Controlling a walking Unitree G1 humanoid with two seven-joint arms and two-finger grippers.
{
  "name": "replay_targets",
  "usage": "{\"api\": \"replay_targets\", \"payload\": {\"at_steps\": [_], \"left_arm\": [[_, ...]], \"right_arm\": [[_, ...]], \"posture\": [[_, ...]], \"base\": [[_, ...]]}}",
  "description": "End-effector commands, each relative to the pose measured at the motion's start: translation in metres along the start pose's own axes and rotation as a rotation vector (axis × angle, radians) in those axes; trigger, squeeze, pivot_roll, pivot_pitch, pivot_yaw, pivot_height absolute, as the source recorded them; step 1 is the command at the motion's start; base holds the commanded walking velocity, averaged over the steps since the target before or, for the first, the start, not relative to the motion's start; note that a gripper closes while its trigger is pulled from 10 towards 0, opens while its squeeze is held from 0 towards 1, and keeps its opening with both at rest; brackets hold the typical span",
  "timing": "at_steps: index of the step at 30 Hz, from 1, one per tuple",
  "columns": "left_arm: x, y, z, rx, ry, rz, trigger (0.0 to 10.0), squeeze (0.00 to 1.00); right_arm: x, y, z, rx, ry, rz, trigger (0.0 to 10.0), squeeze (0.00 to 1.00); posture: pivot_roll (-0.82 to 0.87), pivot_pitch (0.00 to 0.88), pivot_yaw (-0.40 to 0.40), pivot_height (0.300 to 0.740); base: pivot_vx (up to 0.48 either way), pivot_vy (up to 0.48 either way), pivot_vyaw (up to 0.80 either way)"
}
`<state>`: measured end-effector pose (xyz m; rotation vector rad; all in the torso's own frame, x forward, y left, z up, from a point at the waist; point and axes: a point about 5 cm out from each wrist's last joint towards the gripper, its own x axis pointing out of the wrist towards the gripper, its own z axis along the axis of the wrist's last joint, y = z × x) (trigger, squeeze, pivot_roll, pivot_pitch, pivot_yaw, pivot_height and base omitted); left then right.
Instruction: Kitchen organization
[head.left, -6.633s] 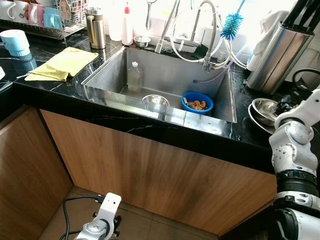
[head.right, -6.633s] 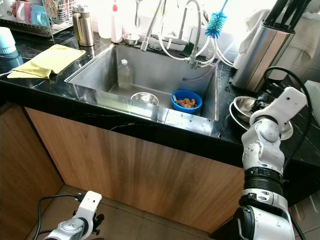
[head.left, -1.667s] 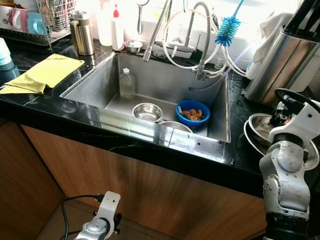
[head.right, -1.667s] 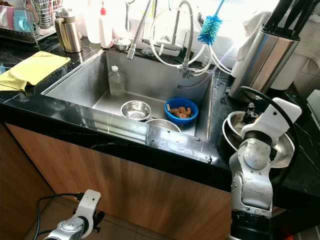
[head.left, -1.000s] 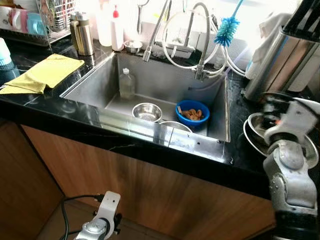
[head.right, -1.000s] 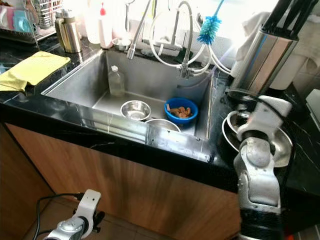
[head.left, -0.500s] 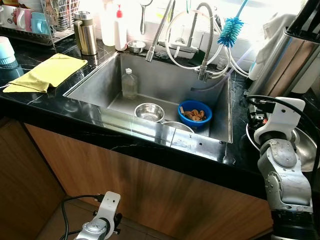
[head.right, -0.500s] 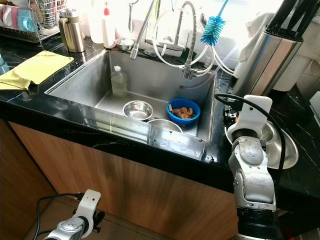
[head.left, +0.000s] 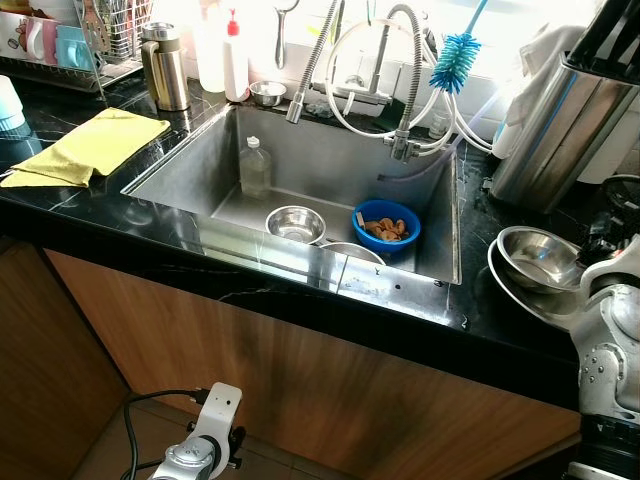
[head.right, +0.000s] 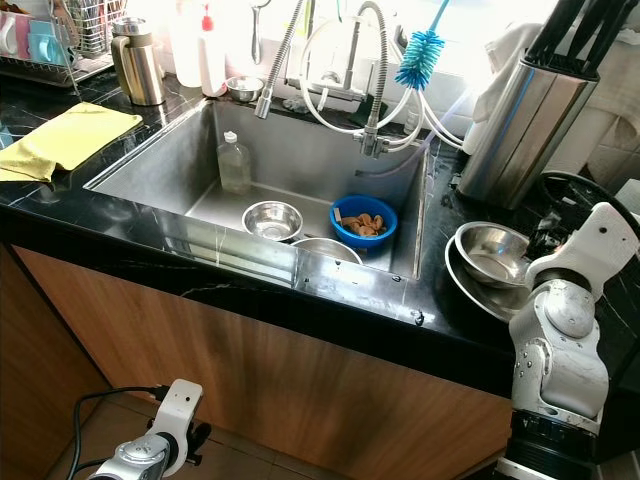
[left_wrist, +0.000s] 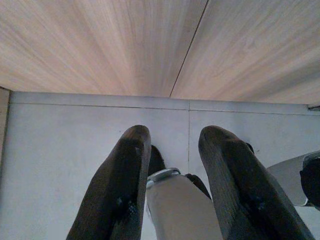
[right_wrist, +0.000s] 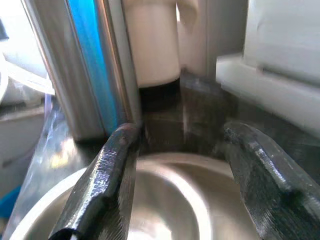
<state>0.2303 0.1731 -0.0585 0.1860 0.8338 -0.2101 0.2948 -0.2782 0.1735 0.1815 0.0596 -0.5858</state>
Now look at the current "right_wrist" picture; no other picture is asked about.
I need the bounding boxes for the steel knife block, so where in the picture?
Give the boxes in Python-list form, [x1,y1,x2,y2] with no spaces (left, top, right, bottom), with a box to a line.
[21,0,144,142]

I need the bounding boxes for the white cylindrical container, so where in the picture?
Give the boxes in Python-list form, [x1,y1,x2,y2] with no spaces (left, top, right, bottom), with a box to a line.
[121,0,181,112]

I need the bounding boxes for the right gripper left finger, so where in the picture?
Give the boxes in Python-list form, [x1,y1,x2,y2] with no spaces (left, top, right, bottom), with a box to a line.
[48,123,142,240]

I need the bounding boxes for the blue plastic bowl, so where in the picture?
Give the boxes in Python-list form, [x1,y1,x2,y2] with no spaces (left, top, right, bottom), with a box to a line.
[0,191,22,222]

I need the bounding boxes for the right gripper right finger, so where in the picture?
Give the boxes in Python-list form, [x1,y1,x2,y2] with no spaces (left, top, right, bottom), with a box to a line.
[223,121,320,240]

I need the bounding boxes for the white box-shaped appliance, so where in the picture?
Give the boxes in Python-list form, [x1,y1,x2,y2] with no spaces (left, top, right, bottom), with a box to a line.
[215,0,320,103]

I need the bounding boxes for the white hanging cloth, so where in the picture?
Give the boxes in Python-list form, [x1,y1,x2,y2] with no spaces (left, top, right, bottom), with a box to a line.
[175,0,209,75]

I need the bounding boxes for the wide steel bowl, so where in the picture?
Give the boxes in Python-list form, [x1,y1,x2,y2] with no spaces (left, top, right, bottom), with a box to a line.
[9,151,255,240]

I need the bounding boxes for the steel kitchen sink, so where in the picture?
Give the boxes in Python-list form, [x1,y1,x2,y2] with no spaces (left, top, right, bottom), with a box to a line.
[0,104,48,191]

